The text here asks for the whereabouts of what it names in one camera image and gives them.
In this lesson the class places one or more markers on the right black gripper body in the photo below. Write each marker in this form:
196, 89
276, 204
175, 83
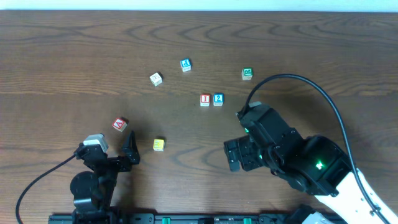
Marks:
237, 152

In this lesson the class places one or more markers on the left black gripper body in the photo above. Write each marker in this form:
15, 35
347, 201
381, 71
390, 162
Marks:
109, 162

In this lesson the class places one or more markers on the red letter A block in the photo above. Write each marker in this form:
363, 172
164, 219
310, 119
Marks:
119, 124

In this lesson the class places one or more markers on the blue number 2 block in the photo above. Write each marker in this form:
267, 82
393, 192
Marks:
218, 99

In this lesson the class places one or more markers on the red letter I block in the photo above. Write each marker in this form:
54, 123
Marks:
205, 100

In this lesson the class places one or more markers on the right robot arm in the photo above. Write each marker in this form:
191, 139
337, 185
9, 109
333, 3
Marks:
316, 166

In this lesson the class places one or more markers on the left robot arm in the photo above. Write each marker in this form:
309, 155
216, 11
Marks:
93, 189

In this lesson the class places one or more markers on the yellow wooden block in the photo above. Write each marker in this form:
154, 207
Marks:
158, 145

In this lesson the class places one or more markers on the plain white wooden block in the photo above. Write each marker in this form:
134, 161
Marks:
156, 79

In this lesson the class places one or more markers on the green letter R block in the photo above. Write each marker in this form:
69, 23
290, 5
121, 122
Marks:
247, 73

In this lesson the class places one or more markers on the blue letter P block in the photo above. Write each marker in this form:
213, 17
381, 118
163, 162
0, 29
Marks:
185, 65

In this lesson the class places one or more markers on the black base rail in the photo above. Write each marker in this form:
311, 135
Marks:
148, 218

